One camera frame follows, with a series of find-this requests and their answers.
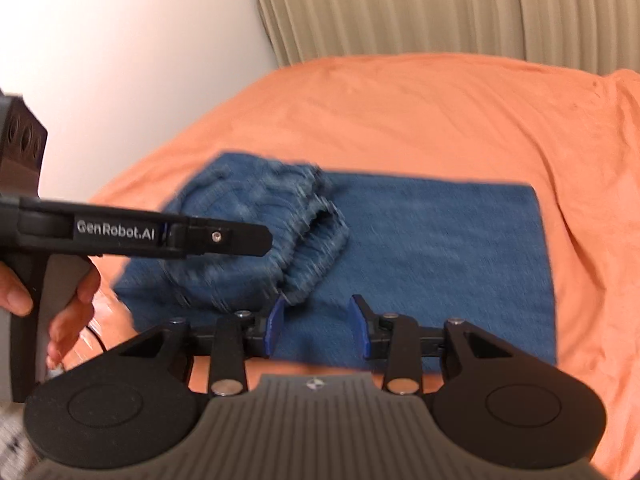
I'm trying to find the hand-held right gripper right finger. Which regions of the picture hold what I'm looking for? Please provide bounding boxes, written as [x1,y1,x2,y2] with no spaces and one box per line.
[348,294,506,395]

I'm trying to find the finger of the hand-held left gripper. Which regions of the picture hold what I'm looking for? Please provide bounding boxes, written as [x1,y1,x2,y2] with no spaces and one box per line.
[167,217,275,259]

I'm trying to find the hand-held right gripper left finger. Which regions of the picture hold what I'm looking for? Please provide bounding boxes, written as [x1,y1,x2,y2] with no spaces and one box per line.
[119,295,287,397]

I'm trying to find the beige pleated curtain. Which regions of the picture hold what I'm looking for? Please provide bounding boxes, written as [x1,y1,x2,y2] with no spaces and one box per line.
[247,0,640,77]

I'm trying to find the person's left hand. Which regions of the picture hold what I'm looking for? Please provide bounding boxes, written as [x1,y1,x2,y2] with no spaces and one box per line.
[0,259,102,370]

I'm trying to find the blue denim pants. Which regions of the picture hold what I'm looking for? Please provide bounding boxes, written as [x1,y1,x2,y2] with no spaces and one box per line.
[113,149,559,367]

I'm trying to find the black cable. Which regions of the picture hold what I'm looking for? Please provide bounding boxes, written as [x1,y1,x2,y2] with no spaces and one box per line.
[86,326,109,354]

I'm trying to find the orange blanket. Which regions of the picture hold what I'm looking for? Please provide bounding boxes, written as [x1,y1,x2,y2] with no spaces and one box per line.
[62,52,640,480]

